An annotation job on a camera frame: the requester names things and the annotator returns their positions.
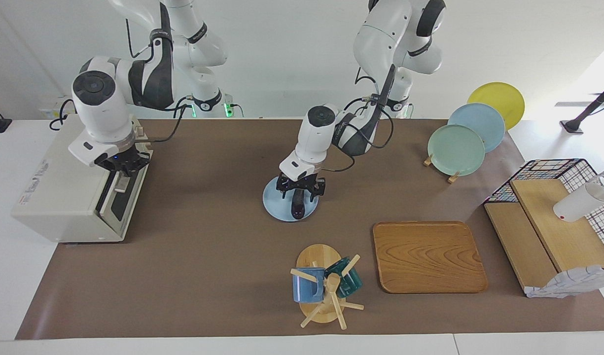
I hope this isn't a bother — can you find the light blue plate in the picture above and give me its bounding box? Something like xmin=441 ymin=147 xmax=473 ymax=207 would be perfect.
xmin=448 ymin=103 xmax=506 ymax=153
xmin=262 ymin=174 xmax=320 ymax=222

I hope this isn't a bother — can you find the dark purple eggplant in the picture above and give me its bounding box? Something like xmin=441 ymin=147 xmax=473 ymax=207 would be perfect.
xmin=291 ymin=190 xmax=306 ymax=220

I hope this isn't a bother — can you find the toaster oven glass door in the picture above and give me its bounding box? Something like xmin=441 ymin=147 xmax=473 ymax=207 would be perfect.
xmin=96 ymin=148 xmax=153 ymax=238

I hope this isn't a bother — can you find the white toaster oven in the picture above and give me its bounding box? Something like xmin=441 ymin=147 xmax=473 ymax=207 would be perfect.
xmin=11 ymin=114 xmax=153 ymax=243

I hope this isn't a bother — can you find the wooden mug tree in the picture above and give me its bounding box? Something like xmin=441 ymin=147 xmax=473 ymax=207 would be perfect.
xmin=290 ymin=244 xmax=365 ymax=330

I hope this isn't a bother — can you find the dark green mug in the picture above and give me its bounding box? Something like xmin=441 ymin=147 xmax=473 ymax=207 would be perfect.
xmin=324 ymin=256 xmax=363 ymax=298

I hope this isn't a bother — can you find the blue mug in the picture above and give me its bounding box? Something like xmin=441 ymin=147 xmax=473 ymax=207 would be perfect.
xmin=292 ymin=267 xmax=326 ymax=304

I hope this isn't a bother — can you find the brown table mat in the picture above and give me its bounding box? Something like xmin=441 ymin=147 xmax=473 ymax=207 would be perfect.
xmin=15 ymin=117 xmax=604 ymax=341

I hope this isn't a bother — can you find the wooden plate rack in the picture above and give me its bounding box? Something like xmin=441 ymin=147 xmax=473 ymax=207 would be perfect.
xmin=423 ymin=154 xmax=461 ymax=184

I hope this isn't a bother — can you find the wooden serving tray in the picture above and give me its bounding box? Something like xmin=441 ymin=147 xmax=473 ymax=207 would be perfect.
xmin=372 ymin=221 xmax=489 ymax=294

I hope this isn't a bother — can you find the pale green plate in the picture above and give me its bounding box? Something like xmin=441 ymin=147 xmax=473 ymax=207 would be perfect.
xmin=427 ymin=124 xmax=486 ymax=177

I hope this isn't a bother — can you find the yellow plate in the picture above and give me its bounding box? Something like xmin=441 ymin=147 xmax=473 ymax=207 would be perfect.
xmin=467 ymin=82 xmax=526 ymax=131

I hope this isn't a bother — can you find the white cup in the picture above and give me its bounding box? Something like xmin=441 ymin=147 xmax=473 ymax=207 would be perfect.
xmin=553 ymin=168 xmax=604 ymax=223

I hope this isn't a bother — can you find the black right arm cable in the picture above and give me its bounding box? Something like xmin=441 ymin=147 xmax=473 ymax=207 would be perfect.
xmin=133 ymin=96 xmax=191 ymax=144

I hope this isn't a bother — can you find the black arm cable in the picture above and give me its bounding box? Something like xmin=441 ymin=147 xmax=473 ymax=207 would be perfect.
xmin=133 ymin=96 xmax=191 ymax=144
xmin=321 ymin=67 xmax=396 ymax=173

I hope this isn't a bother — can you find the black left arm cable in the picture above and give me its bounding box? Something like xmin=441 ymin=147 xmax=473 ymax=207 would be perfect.
xmin=321 ymin=67 xmax=396 ymax=173

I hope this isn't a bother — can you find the wooden shelf with wire basket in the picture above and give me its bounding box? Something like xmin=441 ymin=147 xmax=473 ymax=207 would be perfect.
xmin=483 ymin=158 xmax=604 ymax=299

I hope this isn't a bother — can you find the black camera stand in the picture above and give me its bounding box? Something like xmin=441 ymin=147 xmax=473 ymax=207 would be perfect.
xmin=560 ymin=79 xmax=604 ymax=135

